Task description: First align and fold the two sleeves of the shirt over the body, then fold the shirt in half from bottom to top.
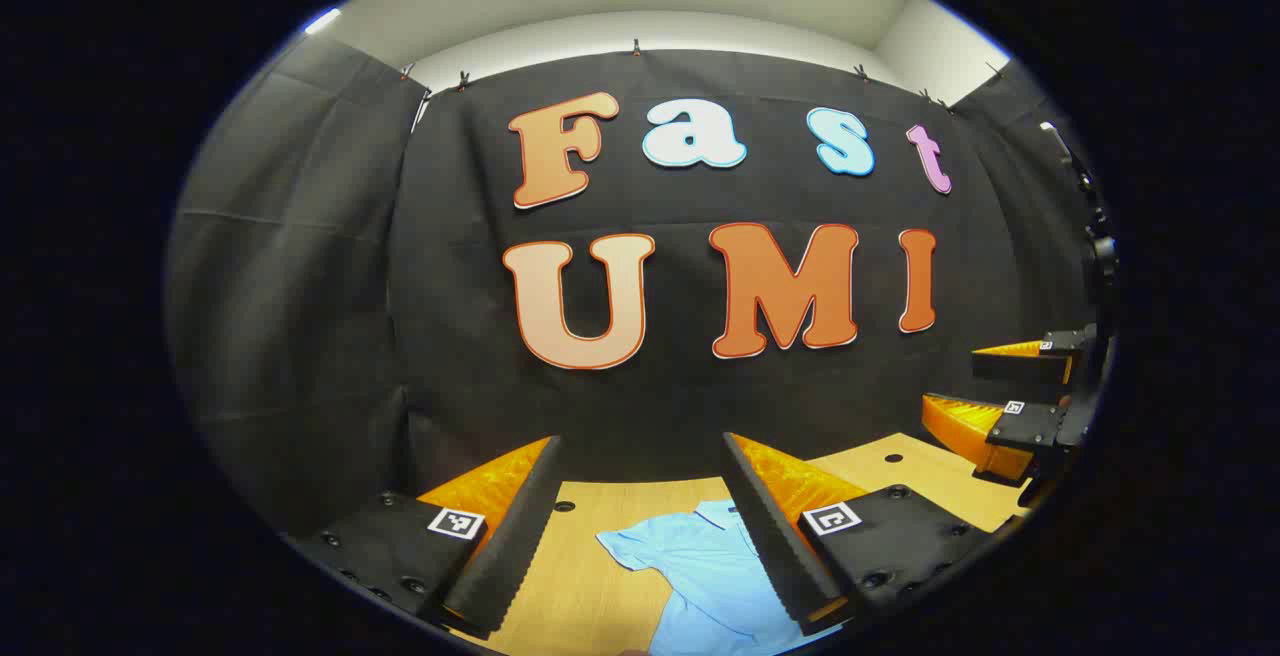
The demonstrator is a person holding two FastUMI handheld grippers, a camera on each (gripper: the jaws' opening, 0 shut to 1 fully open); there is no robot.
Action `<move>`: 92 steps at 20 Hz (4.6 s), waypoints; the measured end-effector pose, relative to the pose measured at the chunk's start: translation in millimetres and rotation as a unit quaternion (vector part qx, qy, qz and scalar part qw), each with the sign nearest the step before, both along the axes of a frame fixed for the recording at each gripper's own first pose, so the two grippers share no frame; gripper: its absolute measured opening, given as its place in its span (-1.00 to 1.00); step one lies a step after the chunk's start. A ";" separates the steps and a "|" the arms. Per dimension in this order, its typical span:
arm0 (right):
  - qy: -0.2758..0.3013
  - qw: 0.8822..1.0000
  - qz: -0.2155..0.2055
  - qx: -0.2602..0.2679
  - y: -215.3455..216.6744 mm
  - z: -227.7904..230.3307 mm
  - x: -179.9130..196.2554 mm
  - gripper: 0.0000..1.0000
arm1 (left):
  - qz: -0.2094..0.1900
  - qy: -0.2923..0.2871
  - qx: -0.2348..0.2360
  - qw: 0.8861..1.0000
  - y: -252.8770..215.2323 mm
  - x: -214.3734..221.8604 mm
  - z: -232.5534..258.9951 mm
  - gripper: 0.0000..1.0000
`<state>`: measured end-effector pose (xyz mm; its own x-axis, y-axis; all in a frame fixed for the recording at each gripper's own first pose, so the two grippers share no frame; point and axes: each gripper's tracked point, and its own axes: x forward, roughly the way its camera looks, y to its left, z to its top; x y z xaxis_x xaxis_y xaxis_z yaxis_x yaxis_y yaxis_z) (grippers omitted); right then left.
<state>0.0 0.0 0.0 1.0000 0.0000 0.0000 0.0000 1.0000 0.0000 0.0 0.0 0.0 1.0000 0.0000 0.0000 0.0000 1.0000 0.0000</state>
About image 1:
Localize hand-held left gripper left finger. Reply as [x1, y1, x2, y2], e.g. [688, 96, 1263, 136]
[285, 434, 563, 640]

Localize light blue T-shirt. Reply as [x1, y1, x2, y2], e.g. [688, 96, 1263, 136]
[597, 500, 846, 656]

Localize black backdrop cloth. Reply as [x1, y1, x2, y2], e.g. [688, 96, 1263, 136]
[165, 31, 1111, 537]

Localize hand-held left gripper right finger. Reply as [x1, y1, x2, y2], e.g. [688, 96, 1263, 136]
[722, 431, 1006, 637]

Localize row of black cloth clips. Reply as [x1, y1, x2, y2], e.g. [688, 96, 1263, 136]
[400, 38, 1006, 109]

